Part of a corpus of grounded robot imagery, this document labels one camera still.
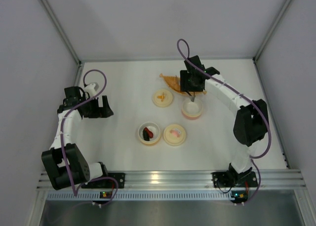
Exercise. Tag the black sea cucumber toy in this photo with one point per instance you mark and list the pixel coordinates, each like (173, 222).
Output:
(146, 136)

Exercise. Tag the cream lid pink handle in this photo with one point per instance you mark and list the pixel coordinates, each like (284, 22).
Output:
(174, 135)

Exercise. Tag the slotted grey cable duct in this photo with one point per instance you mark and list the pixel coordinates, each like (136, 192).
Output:
(143, 195)

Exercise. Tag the steel kitchen tongs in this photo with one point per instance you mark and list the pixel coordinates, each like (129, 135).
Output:
(192, 96)

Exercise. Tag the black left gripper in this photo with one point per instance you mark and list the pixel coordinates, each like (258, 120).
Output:
(98, 107)

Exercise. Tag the cream lid orange handle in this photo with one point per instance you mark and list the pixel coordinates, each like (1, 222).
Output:
(162, 98)

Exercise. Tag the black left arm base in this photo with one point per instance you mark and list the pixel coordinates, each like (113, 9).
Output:
(114, 180)

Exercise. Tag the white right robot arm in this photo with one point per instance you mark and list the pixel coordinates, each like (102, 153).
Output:
(251, 116)

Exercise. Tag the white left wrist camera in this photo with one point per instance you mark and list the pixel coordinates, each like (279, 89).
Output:
(91, 89)

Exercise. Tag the wooden boat-shaped tray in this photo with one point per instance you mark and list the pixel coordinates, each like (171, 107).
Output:
(173, 82)

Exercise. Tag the orange round container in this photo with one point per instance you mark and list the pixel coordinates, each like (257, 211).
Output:
(154, 128)

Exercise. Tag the pink round container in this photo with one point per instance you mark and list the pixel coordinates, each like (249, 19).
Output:
(192, 110)

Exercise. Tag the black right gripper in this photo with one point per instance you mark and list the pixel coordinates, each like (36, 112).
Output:
(191, 88)

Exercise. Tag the red sausage toy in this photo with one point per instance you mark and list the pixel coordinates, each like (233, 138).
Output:
(149, 132)

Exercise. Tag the aluminium front rail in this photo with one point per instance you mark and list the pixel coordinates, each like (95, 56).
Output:
(206, 179)

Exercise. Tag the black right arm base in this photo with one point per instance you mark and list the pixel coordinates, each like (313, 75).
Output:
(227, 179)

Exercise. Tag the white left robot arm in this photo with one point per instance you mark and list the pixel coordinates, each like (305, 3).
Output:
(64, 163)

